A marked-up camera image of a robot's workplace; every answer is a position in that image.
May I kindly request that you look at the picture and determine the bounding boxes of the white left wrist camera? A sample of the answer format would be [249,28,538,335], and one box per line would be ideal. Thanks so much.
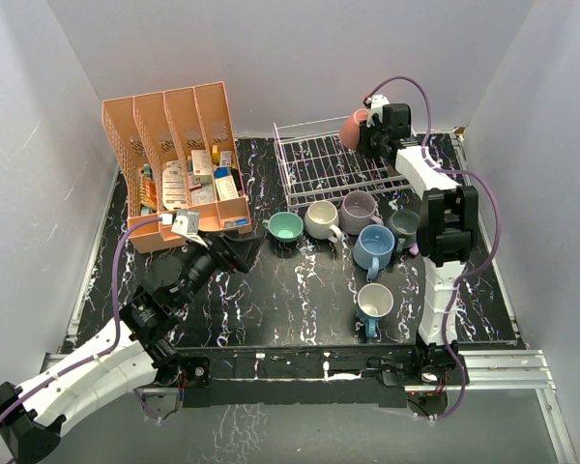
[171,209,200,241]

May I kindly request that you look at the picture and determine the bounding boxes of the peach plastic file organizer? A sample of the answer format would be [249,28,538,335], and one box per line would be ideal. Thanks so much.
[101,82,252,253]

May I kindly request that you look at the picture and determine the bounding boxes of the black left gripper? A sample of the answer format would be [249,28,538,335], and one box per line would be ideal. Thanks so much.
[175,229,263,309]

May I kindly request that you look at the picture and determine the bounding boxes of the white mug blue handle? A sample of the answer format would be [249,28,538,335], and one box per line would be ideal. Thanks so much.
[357,282,393,338]

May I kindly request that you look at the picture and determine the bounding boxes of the teal green cup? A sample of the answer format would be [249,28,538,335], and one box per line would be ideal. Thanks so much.
[263,212,304,243]

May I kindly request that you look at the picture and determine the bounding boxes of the cream speckled mug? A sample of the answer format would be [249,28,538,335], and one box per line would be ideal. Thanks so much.
[304,200,342,244]

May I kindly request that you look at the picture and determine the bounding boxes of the dark grey-green mug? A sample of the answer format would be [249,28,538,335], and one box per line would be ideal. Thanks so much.
[385,209,420,254]

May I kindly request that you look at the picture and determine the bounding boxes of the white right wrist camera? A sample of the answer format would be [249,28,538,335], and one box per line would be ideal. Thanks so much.
[363,94,390,128]

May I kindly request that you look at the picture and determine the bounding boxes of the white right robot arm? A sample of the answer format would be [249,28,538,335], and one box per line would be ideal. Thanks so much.
[358,95,479,384]

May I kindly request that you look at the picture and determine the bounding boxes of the white wire dish rack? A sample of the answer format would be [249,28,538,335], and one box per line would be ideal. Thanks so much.
[273,117,409,210]

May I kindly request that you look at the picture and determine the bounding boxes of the white red medicine box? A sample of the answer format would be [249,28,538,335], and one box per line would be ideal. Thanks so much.
[190,150,213,180]

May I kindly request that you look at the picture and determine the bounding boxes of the blue round container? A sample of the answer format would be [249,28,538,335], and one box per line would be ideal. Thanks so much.
[214,166,231,179]

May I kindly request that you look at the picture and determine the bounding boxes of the lavender wide mug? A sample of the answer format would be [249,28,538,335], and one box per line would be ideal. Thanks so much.
[339,190,383,236]

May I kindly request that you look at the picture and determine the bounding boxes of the yellow small box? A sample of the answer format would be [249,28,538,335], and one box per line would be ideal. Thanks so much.
[211,145,220,165]

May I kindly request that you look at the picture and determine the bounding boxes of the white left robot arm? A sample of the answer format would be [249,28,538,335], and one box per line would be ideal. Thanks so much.
[0,232,263,463]

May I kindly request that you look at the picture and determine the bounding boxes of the orange medicine box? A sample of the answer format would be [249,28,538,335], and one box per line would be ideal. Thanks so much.
[139,176,157,211]

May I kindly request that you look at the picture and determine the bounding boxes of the pink mug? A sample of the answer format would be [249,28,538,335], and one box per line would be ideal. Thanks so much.
[339,108,369,150]

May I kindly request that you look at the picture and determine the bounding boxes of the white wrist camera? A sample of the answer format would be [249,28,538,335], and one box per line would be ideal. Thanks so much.
[363,94,390,128]
[171,209,200,241]

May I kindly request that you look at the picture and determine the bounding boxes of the white blister pack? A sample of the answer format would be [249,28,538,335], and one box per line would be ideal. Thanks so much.
[161,160,188,210]

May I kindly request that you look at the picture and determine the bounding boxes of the light blue mug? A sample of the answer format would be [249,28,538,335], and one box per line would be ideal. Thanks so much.
[352,224,396,281]

